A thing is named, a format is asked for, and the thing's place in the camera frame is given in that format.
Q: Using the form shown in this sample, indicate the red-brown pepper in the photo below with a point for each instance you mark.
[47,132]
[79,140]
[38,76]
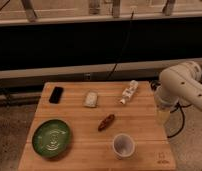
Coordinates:
[106,122]

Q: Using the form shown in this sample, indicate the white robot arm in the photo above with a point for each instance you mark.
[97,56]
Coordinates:
[177,82]

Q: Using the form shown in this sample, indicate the green ceramic plate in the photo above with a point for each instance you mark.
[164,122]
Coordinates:
[51,138]

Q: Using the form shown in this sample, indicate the small white plastic bottle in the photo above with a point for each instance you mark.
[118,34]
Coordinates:
[129,92]

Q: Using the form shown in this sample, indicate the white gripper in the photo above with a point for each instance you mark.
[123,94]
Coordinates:
[164,106]

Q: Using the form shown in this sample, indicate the black smartphone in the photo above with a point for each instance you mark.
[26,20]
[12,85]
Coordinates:
[56,95]

